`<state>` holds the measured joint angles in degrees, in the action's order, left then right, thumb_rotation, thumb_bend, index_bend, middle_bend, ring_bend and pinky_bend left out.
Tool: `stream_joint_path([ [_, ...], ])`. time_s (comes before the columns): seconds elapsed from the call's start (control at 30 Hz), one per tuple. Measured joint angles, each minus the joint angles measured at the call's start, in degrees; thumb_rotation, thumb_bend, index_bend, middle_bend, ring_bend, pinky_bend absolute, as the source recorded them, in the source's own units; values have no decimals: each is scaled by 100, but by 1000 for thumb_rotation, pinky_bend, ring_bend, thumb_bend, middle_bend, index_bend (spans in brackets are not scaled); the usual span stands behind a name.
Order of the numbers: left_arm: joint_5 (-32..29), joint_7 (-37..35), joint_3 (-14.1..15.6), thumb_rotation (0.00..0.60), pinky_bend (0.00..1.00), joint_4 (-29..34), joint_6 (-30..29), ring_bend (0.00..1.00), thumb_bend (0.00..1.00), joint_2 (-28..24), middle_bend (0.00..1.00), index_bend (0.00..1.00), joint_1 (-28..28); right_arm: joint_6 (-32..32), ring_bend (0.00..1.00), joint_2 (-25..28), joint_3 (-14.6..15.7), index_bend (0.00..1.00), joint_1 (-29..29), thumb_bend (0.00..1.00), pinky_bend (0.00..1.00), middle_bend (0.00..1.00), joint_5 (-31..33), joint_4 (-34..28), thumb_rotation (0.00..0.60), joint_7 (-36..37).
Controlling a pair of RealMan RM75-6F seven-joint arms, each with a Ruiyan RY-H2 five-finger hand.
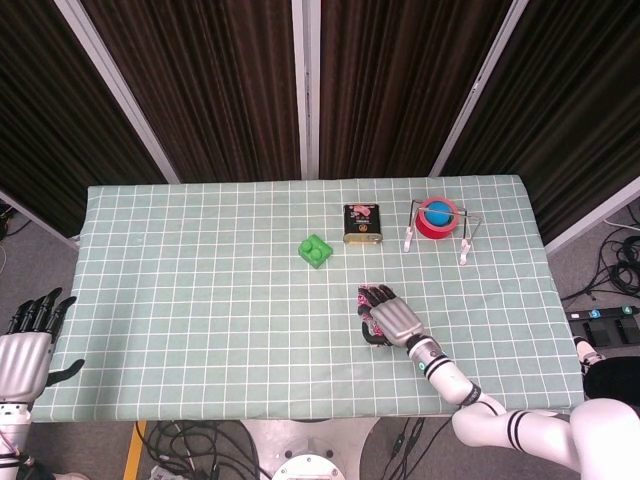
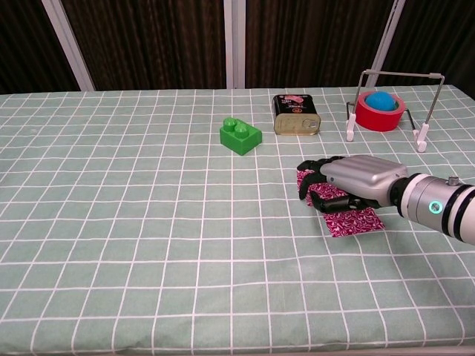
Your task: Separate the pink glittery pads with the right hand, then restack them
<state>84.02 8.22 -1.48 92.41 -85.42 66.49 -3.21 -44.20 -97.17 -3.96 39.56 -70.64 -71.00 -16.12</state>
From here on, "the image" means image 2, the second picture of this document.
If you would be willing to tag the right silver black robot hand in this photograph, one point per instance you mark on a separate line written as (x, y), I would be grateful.
(363, 174)

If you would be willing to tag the pink patterned cloth front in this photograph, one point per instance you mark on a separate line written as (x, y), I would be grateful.
(356, 224)

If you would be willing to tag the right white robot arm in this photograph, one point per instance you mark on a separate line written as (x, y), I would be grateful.
(445, 207)

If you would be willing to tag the red tape roll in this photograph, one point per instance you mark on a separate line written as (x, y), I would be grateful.
(375, 120)

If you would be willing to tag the blue ball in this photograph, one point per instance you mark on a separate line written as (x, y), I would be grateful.
(379, 102)

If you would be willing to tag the black luncheon meat can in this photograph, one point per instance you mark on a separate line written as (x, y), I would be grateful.
(297, 115)

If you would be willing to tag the green toy building brick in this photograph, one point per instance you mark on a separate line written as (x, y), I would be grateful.
(239, 139)

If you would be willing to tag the dark brown curtain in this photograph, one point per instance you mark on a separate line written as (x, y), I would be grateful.
(438, 33)
(29, 41)
(148, 41)
(315, 37)

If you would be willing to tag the green white checkered tablecloth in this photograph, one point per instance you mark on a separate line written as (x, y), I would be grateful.
(148, 222)

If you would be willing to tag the white frame post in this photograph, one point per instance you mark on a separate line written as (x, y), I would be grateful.
(387, 41)
(234, 41)
(68, 44)

